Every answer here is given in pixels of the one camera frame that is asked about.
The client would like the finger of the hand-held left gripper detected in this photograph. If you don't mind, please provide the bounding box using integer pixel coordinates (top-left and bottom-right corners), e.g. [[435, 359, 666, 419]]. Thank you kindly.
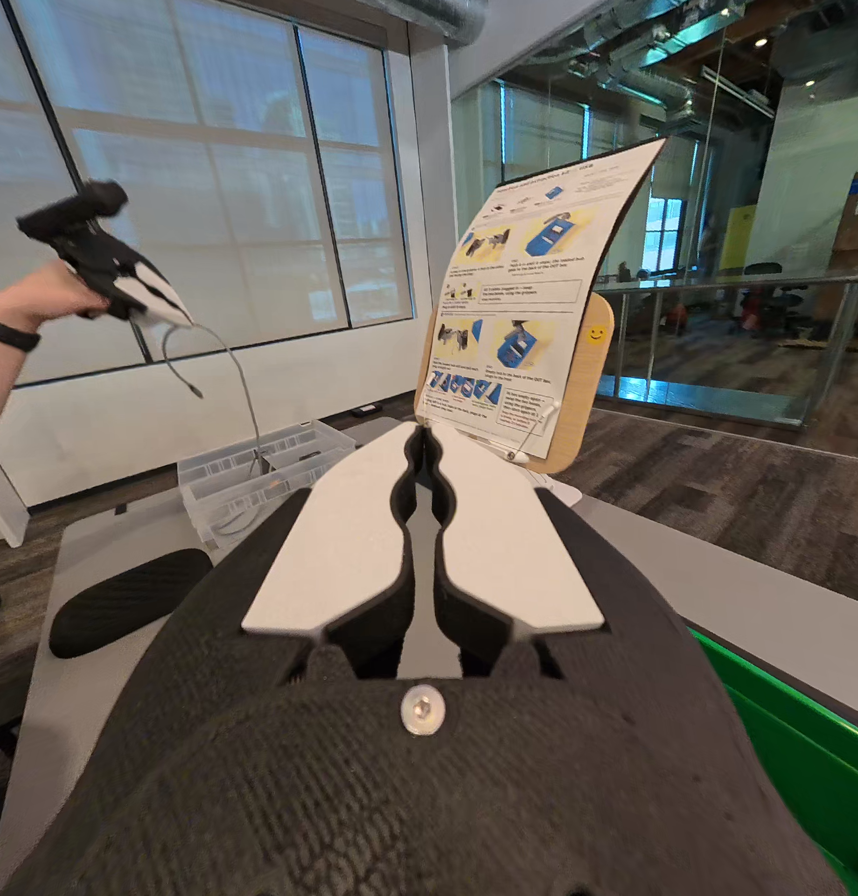
[[135, 260, 193, 322], [112, 279, 195, 330]]

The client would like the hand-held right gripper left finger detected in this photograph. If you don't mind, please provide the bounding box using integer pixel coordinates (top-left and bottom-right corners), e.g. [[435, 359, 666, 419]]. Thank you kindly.
[[240, 420, 426, 679]]

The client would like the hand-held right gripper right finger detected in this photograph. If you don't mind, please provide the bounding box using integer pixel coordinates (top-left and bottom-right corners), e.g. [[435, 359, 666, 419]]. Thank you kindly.
[[426, 426, 606, 676]]

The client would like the clear plastic box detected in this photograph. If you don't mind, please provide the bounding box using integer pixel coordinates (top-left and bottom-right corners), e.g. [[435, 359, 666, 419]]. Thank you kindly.
[[177, 419, 357, 548]]

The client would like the grey braided usb cable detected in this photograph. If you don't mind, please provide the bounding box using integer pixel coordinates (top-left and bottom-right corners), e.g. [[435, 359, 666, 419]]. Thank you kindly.
[[161, 321, 279, 539]]

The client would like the green plastic bin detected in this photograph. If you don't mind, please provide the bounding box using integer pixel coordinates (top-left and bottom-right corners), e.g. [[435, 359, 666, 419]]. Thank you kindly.
[[688, 626, 858, 896]]

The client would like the person's left hand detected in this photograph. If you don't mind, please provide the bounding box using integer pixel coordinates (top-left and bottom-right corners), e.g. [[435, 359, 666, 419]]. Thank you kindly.
[[0, 259, 112, 337]]

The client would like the large window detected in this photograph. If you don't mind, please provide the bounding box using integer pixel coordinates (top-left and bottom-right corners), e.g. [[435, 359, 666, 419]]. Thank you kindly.
[[0, 0, 416, 389]]

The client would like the black wristband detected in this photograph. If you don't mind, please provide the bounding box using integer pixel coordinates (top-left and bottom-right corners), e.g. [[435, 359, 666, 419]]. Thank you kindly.
[[0, 311, 42, 353]]

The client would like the black wrist rest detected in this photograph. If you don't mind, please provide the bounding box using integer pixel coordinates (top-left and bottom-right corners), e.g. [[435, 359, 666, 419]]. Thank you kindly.
[[49, 548, 214, 660]]

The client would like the printed instruction sheet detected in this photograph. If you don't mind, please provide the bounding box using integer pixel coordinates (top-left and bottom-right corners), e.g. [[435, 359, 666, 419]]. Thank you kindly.
[[420, 136, 669, 459]]

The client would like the wire page holder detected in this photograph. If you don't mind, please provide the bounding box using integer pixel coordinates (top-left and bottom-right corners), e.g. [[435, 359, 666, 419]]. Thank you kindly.
[[506, 400, 561, 463]]

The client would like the silver ventilation duct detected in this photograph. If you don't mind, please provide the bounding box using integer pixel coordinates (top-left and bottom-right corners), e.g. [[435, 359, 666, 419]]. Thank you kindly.
[[373, 0, 487, 49]]

